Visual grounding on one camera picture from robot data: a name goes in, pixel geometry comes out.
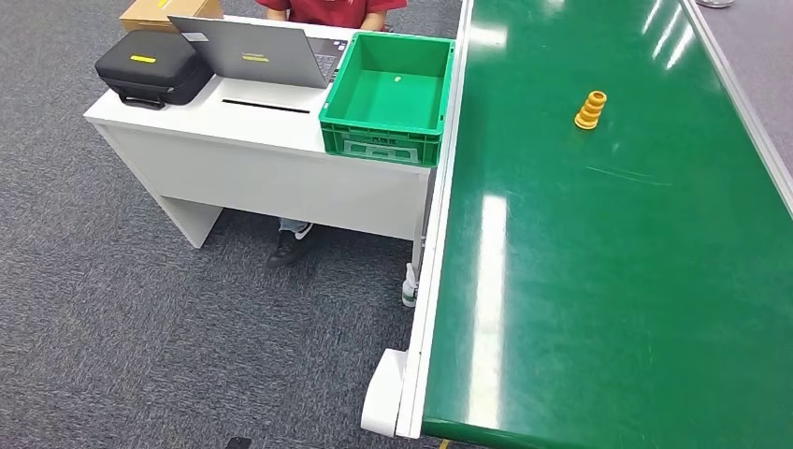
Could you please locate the yellow ribbed plastic part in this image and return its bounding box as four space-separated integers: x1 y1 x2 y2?
573 90 609 132

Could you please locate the white spray bottle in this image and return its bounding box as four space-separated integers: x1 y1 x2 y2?
400 262 420 309

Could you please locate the person's black shoe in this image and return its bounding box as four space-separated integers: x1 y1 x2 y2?
266 224 315 269

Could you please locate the white desk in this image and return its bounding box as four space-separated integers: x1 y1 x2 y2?
82 15 434 268

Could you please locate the green plastic crate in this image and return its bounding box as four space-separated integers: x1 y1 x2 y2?
318 31 456 169

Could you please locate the grey laptop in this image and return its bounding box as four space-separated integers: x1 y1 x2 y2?
168 15 350 90

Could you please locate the black zip carry case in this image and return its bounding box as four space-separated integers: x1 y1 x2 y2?
94 29 215 111

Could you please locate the green belt conveyor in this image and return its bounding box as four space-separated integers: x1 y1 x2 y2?
394 0 793 449

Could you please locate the brown cardboard box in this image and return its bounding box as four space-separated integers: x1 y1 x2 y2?
119 0 224 34

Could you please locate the person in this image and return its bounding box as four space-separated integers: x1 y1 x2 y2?
254 0 409 269

